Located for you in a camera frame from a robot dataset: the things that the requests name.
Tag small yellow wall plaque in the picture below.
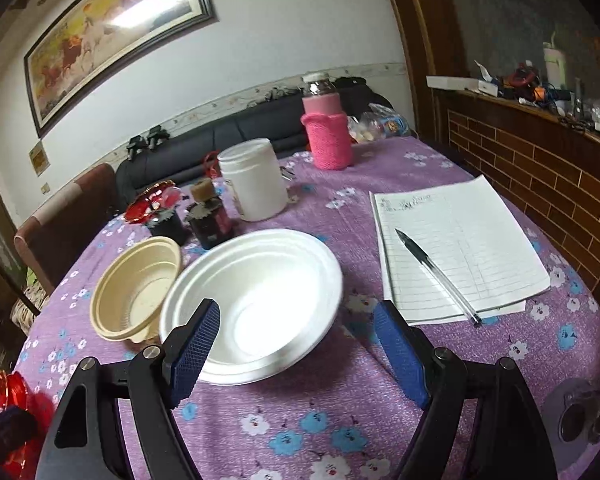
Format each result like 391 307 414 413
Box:
28 140 50 177

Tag brown upholstered chair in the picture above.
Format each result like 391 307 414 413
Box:
13 162 118 302

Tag wooden chair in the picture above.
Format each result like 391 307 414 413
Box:
0 239 44 357

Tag lined paper notebook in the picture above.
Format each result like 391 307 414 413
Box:
369 174 552 326

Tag black jar with label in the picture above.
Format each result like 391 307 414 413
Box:
146 207 189 247

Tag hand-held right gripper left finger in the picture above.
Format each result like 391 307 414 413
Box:
34 298 222 480

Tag framed wall painting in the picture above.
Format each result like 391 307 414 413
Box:
23 0 219 139

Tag clear plastic snack bag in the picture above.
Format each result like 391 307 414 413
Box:
349 103 412 144

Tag cream ribbed plastic bowl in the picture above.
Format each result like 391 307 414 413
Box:
89 235 184 345

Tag flat white box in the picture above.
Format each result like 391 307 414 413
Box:
426 75 499 97

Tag dark jar with cork lid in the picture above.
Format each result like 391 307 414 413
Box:
186 179 234 251

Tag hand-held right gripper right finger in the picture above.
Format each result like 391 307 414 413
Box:
373 299 552 480

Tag black ballpoint pen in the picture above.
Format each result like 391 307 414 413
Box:
394 228 483 325

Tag wooden door frame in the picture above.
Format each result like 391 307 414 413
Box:
377 0 442 142

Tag purple floral tablecloth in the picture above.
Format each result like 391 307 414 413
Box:
10 135 600 480

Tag wooden brick-pattern counter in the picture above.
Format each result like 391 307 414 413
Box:
426 80 600 313

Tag black leather sofa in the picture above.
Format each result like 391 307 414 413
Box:
115 83 397 217

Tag white plastic jar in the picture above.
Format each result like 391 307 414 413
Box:
217 138 289 223

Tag bottle with pink knitted sleeve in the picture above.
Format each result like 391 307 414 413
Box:
300 72 355 171

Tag dark cloth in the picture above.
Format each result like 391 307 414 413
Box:
0 406 37 467

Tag large white paper bowl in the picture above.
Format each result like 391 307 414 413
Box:
158 228 344 387

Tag red plate with gold rim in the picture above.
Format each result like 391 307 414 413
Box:
124 179 182 226
0 368 57 480

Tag grey phone stand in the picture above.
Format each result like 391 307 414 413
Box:
544 379 600 444

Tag cluttered tools and cables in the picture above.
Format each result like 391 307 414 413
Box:
497 60 600 133

